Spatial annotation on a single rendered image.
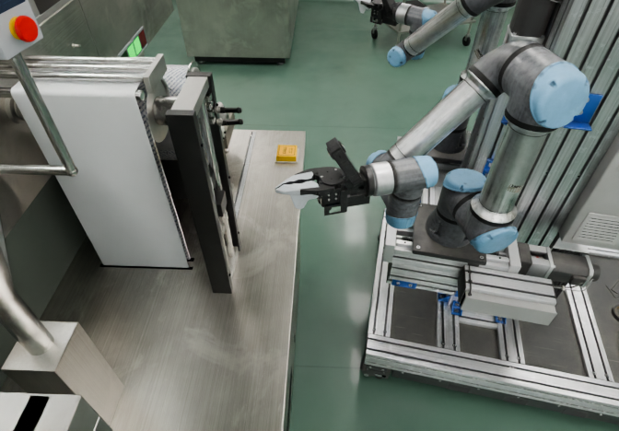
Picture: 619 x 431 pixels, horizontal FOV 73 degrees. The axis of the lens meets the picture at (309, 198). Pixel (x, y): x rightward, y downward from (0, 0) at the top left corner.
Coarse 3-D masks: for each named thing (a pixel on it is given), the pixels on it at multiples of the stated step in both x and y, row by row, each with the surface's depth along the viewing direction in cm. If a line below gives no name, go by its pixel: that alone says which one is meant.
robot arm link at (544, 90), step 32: (512, 64) 88; (544, 64) 83; (512, 96) 89; (544, 96) 81; (576, 96) 82; (512, 128) 93; (544, 128) 88; (512, 160) 96; (480, 192) 115; (512, 192) 102; (480, 224) 110; (512, 224) 111
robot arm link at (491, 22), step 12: (504, 0) 137; (516, 0) 141; (492, 12) 144; (504, 12) 144; (480, 24) 149; (492, 24) 146; (480, 36) 151; (492, 36) 149; (480, 48) 153; (492, 48) 152; (468, 60) 161
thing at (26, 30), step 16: (0, 0) 48; (16, 0) 50; (0, 16) 48; (16, 16) 50; (32, 16) 52; (0, 32) 48; (16, 32) 49; (32, 32) 51; (0, 48) 49; (16, 48) 51
